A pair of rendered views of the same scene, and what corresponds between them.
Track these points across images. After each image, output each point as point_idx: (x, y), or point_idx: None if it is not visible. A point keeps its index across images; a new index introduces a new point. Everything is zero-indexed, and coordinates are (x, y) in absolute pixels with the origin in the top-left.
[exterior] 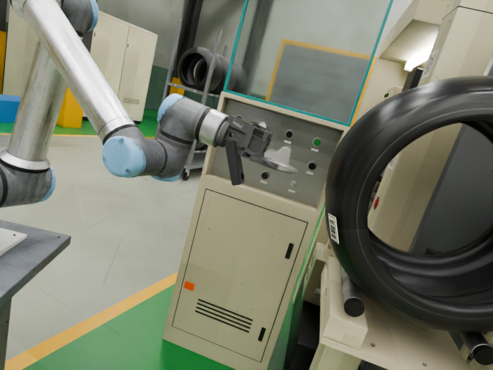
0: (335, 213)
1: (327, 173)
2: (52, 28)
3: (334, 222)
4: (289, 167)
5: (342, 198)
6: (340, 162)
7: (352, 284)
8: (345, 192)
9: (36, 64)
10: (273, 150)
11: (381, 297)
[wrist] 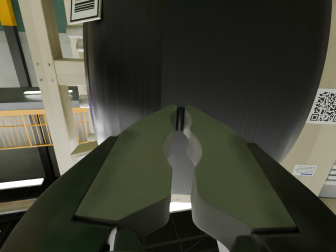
0: (92, 26)
1: (272, 90)
2: None
3: (74, 11)
4: (183, 132)
5: (86, 64)
6: (110, 129)
7: None
8: (86, 77)
9: None
10: (220, 251)
11: None
